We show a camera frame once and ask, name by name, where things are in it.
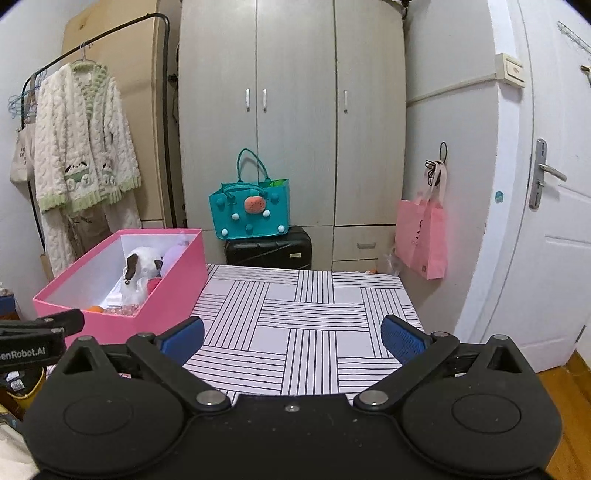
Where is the white brown plush dog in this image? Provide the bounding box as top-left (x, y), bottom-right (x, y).
top-left (120, 247), bottom-right (162, 306)

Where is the pink fabric scrunchie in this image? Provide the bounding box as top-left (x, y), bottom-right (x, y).
top-left (104, 304), bottom-right (139, 316)

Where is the red strawberry plush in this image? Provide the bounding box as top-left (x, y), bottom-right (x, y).
top-left (146, 277), bottom-right (161, 295)

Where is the orange plush ball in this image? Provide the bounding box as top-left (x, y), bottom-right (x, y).
top-left (85, 305), bottom-right (105, 313)

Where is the purple plush toy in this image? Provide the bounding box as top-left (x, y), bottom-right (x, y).
top-left (160, 240), bottom-right (189, 277)

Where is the pink cardboard box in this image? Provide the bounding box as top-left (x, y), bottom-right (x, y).
top-left (33, 229), bottom-right (207, 344)

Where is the striped white tablecloth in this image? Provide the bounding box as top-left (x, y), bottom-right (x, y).
top-left (45, 263), bottom-right (425, 406)

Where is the pink paper bag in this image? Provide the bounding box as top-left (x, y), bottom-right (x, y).
top-left (394, 160), bottom-right (448, 280)

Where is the white door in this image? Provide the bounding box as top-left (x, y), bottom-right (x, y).
top-left (485, 1), bottom-right (590, 372)

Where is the black clothes rack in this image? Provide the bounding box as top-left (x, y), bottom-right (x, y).
top-left (14, 12), bottom-right (178, 228)

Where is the black suitcase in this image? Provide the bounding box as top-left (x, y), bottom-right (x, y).
top-left (224, 225), bottom-right (312, 270)

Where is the teal felt tote bag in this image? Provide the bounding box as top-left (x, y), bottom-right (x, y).
top-left (208, 148), bottom-right (290, 241)

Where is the cream canvas tote bag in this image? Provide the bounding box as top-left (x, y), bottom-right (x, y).
top-left (10, 123), bottom-right (36, 184)

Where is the white knit cardigan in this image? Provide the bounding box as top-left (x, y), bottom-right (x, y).
top-left (34, 60), bottom-right (142, 275)

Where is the grey three-door wardrobe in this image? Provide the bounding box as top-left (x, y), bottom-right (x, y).
top-left (179, 1), bottom-right (406, 271)

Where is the beige tall cabinet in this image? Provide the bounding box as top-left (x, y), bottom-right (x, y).
top-left (62, 1), bottom-right (186, 228)

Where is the silver door handle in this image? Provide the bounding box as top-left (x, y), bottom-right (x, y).
top-left (529, 138), bottom-right (567, 210)

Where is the white wall switch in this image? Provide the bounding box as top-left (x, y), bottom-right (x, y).
top-left (495, 53), bottom-right (526, 88)

